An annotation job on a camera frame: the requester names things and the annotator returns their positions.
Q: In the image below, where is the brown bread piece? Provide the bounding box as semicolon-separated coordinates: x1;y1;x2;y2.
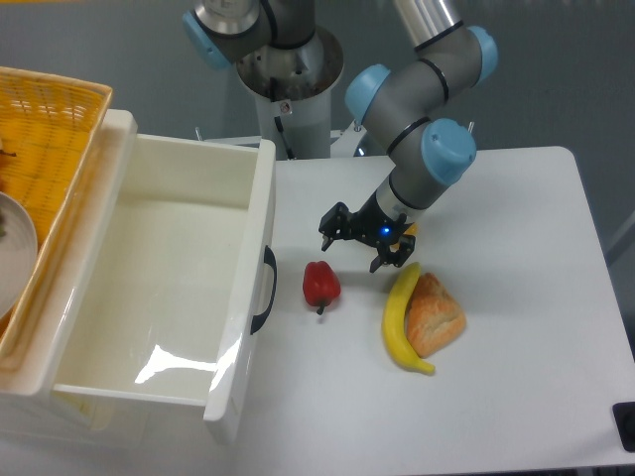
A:
406;273;466;358

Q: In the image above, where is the black drawer handle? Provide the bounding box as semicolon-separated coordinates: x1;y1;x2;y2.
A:
250;245;278;335

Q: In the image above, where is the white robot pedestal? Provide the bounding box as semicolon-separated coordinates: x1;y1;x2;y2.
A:
236;27;343;160

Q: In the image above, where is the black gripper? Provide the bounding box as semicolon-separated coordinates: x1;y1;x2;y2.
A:
318;195;416;273

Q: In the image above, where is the yellow banana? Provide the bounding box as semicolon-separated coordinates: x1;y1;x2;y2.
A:
381;262;436;376

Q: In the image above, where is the yellow woven basket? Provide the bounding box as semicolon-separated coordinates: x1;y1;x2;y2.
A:
1;67;113;357

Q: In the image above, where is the black cable on pedestal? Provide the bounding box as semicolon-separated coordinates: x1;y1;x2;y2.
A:
270;76;298;161

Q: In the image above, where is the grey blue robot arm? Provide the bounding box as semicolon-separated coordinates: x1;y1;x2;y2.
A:
183;1;498;269

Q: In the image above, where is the black corner object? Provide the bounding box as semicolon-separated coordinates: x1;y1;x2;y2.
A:
612;402;635;453

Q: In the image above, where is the red bell pepper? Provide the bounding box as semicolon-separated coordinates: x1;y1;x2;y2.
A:
303;261;341;315

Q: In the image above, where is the yellow bell pepper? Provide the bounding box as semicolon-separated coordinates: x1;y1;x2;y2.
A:
390;223;418;250

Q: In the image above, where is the white drawer cabinet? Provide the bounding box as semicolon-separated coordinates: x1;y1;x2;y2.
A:
1;110;147;447

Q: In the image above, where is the white plate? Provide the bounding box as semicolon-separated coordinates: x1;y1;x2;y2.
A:
1;192;38;322

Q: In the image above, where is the white plastic drawer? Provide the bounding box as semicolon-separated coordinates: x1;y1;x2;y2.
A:
56;135;276;444

